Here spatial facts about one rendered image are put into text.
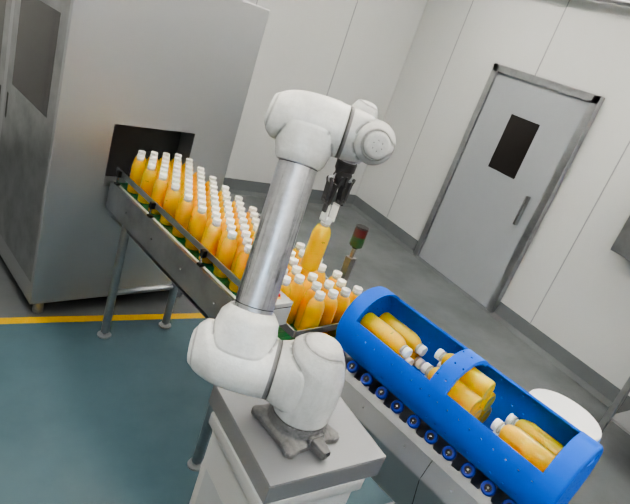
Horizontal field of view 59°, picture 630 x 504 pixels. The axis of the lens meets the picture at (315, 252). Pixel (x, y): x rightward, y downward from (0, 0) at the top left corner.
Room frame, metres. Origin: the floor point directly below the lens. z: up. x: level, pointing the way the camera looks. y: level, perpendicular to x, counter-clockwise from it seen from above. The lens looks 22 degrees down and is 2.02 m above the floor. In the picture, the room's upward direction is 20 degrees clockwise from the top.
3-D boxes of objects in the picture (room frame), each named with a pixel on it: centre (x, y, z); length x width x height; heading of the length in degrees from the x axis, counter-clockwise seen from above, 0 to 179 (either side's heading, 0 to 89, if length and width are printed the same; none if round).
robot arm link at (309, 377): (1.19, -0.09, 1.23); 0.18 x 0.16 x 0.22; 95
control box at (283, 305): (1.83, 0.12, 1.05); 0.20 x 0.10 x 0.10; 49
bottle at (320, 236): (1.94, 0.00, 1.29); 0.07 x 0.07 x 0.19
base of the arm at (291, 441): (1.18, -0.12, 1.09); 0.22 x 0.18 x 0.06; 46
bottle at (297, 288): (2.01, 0.02, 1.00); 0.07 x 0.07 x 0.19
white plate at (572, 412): (1.81, -1.07, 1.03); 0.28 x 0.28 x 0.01
